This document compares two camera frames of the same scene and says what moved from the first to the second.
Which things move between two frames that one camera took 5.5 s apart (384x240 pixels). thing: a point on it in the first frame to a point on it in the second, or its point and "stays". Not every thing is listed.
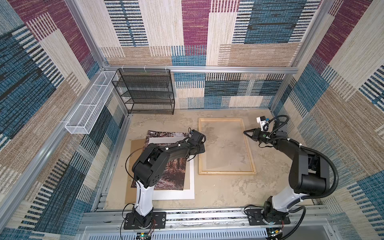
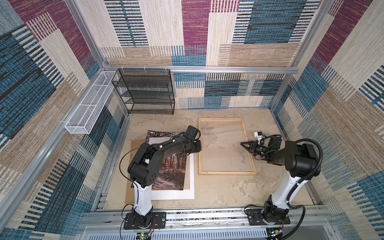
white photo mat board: x=188 y=192 stays
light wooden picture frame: x=201 y=172 stays
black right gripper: x=255 y=134 to x=252 y=147
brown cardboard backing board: x=136 y=148 stays
